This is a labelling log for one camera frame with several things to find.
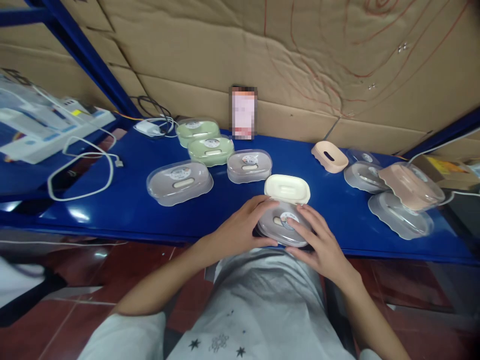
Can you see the person's left hand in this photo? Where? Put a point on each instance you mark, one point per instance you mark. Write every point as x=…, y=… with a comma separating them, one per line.
x=240, y=228

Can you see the person's right hand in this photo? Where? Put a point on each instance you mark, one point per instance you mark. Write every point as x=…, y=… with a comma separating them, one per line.
x=318, y=249

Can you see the cream soap box tray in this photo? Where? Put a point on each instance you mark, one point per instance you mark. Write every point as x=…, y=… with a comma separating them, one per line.
x=288, y=189

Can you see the small grey soap box clear lid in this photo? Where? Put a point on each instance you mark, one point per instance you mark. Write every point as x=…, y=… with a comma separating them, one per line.
x=248, y=165

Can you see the large grey soap box clear lid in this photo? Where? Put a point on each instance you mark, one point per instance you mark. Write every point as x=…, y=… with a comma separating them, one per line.
x=180, y=182

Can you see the person's body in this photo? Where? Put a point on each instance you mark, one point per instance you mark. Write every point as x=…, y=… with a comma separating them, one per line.
x=262, y=311

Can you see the green soap box clear lid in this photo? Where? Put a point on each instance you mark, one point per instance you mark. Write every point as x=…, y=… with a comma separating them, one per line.
x=210, y=150
x=195, y=129

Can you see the pink soap dish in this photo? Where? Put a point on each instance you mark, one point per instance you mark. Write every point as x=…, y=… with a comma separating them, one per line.
x=330, y=157

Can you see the pink soap box clear lid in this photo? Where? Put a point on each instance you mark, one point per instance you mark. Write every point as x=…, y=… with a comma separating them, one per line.
x=410, y=185

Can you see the black smartphone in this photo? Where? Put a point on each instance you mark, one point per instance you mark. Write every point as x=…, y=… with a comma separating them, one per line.
x=243, y=112

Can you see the white charger plug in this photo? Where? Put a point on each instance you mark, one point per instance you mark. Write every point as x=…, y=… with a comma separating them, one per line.
x=147, y=128

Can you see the yellow cardboard box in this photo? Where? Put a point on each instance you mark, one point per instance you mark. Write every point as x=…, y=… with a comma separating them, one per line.
x=444, y=167

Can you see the brown cardboard sheets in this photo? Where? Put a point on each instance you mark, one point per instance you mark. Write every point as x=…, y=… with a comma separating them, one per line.
x=300, y=56

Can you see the blue metal shelf frame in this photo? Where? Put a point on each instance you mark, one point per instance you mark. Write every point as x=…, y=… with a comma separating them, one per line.
x=86, y=48

